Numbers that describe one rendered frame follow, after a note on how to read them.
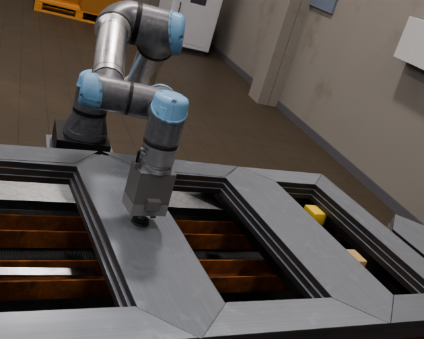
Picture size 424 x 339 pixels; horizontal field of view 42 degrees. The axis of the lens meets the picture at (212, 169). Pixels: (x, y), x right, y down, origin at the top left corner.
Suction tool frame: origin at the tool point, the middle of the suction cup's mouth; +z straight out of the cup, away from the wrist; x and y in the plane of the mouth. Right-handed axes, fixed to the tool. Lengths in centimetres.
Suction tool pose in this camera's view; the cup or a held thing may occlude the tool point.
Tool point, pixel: (138, 227)
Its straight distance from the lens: 127.2
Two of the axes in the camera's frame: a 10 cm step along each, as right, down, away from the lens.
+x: -4.2, -4.5, 7.9
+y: 8.7, 0.6, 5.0
